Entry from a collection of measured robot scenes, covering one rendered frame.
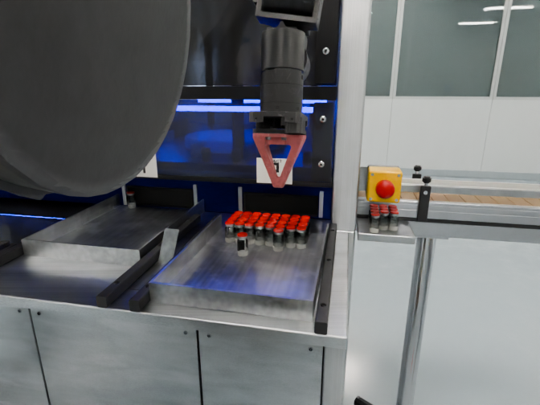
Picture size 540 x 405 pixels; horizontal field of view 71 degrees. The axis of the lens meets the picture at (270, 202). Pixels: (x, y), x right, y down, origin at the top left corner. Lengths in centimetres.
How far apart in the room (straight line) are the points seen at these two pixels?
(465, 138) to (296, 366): 488
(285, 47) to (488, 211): 72
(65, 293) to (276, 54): 51
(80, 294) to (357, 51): 69
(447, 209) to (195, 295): 67
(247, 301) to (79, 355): 90
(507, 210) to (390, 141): 452
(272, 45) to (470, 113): 523
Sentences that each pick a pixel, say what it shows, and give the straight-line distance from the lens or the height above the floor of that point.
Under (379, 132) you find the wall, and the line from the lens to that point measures 551.
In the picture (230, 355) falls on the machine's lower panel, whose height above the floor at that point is 48.
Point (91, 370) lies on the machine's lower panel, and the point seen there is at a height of 35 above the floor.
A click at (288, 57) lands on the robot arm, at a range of 51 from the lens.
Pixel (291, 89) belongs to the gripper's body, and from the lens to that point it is 51.
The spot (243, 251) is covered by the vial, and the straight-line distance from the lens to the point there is 77.
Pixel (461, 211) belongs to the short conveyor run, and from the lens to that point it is 105.
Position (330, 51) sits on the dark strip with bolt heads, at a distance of 87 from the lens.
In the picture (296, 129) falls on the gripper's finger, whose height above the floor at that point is 116.
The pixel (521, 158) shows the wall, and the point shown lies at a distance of 597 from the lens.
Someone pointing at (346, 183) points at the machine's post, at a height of 100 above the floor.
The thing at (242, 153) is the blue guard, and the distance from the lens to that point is 91.
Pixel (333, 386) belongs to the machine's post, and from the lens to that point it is 117.
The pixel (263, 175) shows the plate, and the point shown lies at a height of 101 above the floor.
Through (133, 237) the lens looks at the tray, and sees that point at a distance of 92.
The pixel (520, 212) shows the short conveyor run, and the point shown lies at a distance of 109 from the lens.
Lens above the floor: 121
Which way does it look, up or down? 17 degrees down
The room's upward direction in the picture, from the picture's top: straight up
